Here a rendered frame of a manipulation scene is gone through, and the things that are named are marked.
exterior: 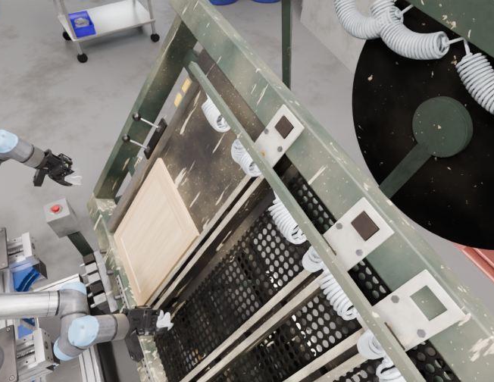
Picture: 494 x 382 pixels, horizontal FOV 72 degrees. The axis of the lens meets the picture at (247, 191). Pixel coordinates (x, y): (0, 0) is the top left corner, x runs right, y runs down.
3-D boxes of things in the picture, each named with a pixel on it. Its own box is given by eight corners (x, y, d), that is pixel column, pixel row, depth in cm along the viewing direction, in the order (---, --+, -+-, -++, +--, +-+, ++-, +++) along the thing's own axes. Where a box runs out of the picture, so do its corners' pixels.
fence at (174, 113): (113, 224, 185) (105, 225, 182) (195, 76, 138) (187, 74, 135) (115, 232, 182) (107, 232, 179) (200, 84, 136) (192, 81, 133)
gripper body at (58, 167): (76, 173, 132) (49, 158, 122) (59, 185, 133) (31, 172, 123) (73, 158, 136) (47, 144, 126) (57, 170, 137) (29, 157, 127)
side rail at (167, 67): (111, 191, 201) (92, 190, 194) (200, 19, 147) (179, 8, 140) (114, 198, 198) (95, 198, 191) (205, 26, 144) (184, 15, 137)
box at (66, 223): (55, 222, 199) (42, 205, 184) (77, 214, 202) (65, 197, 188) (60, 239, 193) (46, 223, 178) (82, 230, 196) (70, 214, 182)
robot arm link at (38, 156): (19, 167, 119) (17, 151, 123) (31, 172, 123) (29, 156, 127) (35, 155, 118) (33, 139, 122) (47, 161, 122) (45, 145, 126)
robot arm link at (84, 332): (64, 324, 97) (80, 311, 94) (98, 320, 106) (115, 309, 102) (67, 352, 93) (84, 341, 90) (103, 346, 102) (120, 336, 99)
